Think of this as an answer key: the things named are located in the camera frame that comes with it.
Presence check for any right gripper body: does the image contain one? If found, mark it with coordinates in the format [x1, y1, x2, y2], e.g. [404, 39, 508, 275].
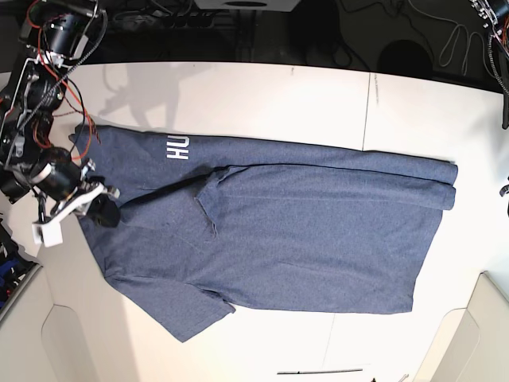
[33, 147, 120, 228]

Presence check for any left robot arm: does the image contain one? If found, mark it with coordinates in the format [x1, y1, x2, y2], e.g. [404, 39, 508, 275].
[469, 0, 508, 131]

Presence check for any blue t-shirt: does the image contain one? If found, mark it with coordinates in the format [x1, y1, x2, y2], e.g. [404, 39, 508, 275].
[72, 126, 458, 341]

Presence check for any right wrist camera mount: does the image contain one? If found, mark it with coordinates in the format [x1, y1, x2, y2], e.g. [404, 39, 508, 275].
[30, 158, 121, 248]

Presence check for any bin of blue parts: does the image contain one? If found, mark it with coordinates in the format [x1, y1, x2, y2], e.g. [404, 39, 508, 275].
[1, 218, 38, 311]

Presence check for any black cylindrical holder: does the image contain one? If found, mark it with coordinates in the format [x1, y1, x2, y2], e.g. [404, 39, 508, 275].
[1, 173, 30, 204]

